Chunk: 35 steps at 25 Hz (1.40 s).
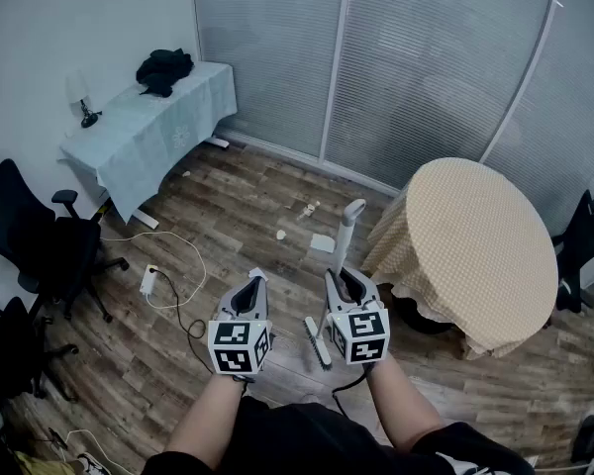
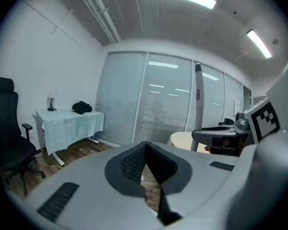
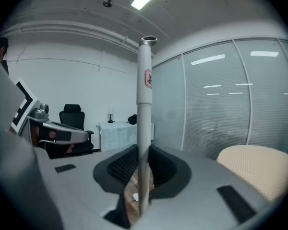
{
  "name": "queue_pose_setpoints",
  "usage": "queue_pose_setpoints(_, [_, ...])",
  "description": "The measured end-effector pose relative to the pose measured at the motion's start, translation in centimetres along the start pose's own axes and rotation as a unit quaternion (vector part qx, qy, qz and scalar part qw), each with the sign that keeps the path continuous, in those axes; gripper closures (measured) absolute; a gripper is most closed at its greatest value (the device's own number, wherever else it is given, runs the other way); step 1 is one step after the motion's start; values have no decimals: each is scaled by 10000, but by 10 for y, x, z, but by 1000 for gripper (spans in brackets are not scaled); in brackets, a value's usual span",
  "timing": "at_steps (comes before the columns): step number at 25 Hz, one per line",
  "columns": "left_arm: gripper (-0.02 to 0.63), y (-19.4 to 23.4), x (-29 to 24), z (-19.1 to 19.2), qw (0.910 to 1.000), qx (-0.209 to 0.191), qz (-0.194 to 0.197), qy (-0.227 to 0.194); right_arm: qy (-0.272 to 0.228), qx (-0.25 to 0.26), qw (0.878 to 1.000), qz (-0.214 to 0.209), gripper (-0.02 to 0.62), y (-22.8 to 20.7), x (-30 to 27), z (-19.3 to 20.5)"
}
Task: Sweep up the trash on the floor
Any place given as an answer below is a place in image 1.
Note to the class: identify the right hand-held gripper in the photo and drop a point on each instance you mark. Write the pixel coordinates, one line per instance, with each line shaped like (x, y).
(361, 334)

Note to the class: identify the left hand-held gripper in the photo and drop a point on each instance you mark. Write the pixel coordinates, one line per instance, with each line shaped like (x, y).
(237, 347)

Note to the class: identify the small litter piece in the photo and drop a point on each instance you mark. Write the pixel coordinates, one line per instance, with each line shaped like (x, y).
(308, 211)

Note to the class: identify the person's left forearm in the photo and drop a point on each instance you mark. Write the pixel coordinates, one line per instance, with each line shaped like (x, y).
(208, 413)

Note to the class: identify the person's right forearm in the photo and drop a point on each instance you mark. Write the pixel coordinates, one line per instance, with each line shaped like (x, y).
(401, 404)

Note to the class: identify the black round table base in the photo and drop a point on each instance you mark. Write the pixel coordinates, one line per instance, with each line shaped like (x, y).
(421, 317)

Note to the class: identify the white table foot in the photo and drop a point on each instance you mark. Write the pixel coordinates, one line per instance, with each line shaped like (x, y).
(218, 142)
(146, 219)

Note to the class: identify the round table with yellow cloth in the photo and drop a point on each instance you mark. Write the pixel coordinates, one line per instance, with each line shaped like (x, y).
(475, 245)

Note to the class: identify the person's black clothing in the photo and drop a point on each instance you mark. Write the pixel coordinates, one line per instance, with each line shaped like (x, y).
(302, 438)

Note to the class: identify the table with light blue cloth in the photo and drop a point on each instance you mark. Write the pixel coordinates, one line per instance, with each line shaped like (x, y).
(148, 131)

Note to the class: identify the pile of black clothes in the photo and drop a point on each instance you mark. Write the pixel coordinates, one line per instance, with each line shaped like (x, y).
(163, 69)

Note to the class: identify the white shade table lamp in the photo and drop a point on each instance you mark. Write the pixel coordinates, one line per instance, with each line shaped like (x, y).
(79, 92)

